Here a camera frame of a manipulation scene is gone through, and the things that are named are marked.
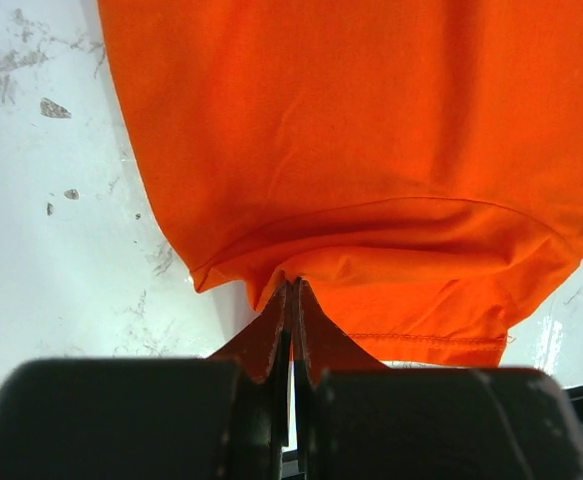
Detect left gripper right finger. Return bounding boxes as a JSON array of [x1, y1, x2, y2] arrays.
[[292, 278, 388, 479]]

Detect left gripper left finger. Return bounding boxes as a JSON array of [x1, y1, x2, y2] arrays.
[[211, 282, 292, 479]]

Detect orange t-shirt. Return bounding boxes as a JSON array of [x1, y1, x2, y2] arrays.
[[99, 1, 583, 366]]

